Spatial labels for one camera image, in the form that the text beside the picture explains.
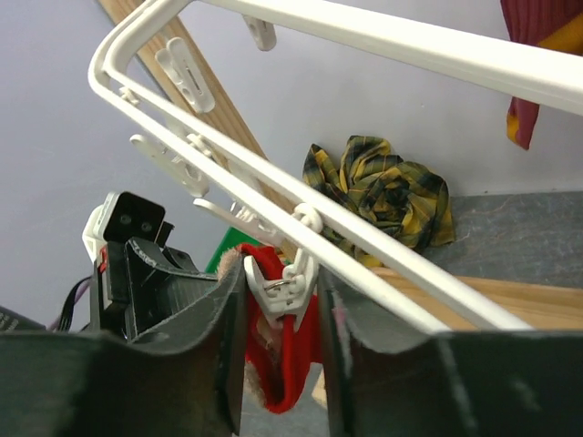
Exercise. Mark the yellow plaid cloth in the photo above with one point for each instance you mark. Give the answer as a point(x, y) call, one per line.
point(404, 199)

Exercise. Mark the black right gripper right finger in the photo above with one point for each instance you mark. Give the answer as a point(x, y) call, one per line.
point(385, 378)

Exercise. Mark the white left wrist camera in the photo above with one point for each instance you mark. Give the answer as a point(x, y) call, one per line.
point(122, 216)

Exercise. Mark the white hanger clip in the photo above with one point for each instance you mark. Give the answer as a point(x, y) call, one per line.
point(175, 166)
point(179, 65)
point(262, 32)
point(288, 296)
point(244, 220)

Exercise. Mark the wooden hanger stand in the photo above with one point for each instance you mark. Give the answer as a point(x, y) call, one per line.
point(144, 69)

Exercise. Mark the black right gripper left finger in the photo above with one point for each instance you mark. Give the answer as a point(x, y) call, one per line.
point(183, 377)

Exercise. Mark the beige red snowman sock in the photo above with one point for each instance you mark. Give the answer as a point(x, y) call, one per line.
point(278, 360)

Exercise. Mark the white plastic sock hanger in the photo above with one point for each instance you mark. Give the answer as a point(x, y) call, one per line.
point(335, 237)

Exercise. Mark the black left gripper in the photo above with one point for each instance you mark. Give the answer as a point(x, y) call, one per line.
point(138, 284)

